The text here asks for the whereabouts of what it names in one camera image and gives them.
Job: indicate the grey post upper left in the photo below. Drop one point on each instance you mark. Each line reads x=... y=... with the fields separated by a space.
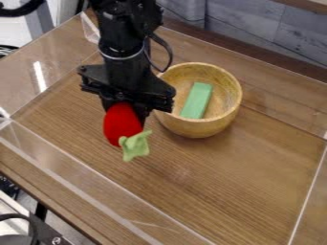
x=40 y=21

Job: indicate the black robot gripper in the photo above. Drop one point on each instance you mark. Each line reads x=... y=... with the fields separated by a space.
x=128 y=80

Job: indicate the green rectangular block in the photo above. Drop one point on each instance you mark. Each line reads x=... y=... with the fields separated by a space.
x=197 y=102

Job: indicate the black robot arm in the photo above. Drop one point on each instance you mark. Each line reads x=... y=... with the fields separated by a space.
x=128 y=24

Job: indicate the red plush fruit green leaf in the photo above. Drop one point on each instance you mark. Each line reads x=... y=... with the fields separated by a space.
x=125 y=132

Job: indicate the clear acrylic tray enclosure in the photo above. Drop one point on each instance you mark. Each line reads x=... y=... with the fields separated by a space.
x=236 y=179

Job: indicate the black device lower left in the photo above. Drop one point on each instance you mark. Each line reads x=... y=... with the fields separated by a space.
x=27 y=230

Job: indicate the wooden bowl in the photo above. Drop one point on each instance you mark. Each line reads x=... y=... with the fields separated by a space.
x=224 y=105

